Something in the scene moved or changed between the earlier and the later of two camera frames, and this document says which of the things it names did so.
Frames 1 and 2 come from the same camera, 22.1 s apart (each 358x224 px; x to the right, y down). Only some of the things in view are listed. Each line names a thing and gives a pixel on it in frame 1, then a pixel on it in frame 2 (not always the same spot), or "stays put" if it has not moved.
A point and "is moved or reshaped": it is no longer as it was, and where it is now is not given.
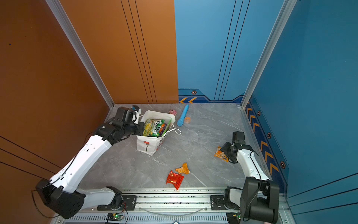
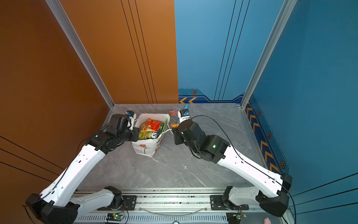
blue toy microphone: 180,122 stays put
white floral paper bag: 148,144 is moved or reshaped
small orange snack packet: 183,169 to 175,125
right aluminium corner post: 288,6 stays put
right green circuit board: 233,218 stays put
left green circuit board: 114,217 stays put
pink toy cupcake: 172,111 stays put
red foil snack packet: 174,178 to 154,124
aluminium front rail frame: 173,206 stays put
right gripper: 224,148 to 177,133
